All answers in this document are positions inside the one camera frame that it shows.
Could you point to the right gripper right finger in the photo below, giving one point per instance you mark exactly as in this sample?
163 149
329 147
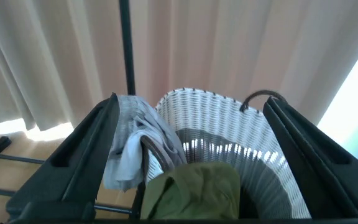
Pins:
331 174

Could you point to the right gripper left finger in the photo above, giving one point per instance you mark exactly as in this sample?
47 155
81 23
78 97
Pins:
73 174

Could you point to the pale grey shorts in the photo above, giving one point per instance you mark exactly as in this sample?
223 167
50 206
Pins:
129 161

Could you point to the green printed shirt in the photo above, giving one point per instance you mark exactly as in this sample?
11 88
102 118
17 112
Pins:
197 193

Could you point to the white laundry basket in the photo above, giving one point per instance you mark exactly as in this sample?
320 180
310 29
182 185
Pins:
210 109

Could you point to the black clothes rack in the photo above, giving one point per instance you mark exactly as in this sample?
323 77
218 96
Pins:
126 46

